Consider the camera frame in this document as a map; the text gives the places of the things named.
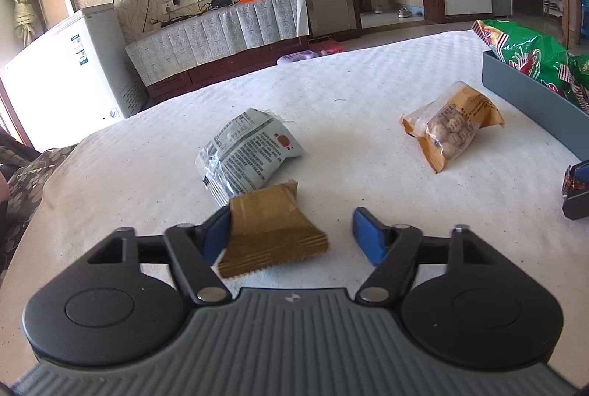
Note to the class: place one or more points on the grey plastic tray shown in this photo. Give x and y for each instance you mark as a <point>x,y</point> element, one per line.
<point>529,106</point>

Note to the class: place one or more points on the pink floor item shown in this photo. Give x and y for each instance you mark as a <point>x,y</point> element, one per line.
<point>332,50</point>

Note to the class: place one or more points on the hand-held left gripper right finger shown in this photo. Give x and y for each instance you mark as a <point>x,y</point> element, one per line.
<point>368,235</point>

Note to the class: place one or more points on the dark wooden TV cabinet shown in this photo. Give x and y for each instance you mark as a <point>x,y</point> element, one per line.
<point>221,71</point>

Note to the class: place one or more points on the purple plastic basin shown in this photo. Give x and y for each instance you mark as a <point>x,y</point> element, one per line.
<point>299,56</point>

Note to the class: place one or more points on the white chest freezer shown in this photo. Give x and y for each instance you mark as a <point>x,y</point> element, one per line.
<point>69,78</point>

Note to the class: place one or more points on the patterned sofa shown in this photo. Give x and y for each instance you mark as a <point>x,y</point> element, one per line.
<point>32,184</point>

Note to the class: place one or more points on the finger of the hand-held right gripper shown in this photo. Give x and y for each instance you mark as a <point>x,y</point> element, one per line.
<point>580,205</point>

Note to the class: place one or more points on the tan bread packet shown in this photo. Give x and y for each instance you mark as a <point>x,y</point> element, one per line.
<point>453,126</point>

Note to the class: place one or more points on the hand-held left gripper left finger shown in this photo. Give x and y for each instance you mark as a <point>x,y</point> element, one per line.
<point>214,235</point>

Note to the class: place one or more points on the brown snack packet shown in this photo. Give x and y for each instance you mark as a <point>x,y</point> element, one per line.
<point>271,235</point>

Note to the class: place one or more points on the white wall socket strip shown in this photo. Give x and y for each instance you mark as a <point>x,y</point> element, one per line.
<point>184,1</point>

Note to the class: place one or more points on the shiny brown candy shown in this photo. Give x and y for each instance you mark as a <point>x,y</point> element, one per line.
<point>569,182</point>

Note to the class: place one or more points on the cabinet with white cloth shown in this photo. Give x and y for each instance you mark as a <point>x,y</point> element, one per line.
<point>216,32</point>

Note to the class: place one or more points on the black set-top box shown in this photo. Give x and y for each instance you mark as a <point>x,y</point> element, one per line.
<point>224,2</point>

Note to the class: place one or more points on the silver snack packet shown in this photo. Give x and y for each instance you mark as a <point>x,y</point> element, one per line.
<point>248,156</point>

